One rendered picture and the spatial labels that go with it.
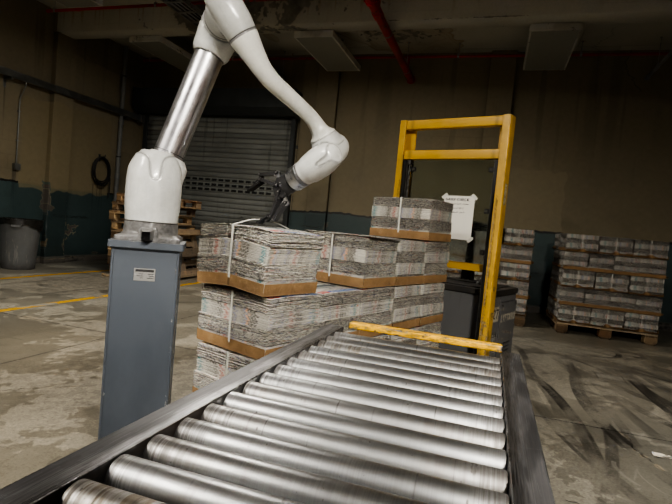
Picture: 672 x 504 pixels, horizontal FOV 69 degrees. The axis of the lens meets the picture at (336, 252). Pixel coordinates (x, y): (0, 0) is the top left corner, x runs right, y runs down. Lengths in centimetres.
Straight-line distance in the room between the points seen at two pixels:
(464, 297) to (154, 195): 228
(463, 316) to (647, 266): 416
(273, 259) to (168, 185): 43
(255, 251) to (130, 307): 45
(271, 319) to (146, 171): 64
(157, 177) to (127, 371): 57
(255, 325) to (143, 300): 43
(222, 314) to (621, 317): 591
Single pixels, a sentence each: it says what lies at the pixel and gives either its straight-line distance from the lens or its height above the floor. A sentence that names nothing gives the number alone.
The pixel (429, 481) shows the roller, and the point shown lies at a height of 80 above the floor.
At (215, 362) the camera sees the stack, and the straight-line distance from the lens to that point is 196.
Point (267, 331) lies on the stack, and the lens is 174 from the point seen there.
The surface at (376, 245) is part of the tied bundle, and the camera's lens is 222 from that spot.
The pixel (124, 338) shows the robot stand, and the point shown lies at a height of 72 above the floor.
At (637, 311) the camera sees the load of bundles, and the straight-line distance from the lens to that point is 719.
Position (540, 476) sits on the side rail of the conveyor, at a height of 80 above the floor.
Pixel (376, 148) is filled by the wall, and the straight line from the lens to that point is 898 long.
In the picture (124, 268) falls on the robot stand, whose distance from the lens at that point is 153.
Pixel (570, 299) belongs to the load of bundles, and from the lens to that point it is 702.
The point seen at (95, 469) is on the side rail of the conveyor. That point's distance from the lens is 67.
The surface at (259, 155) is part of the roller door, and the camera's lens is 969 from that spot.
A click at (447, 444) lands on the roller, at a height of 80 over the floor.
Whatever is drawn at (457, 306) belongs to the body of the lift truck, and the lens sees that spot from 334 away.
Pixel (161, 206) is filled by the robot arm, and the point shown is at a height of 111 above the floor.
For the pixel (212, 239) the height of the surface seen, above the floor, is 100.
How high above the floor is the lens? 110
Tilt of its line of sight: 3 degrees down
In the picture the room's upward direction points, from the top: 5 degrees clockwise
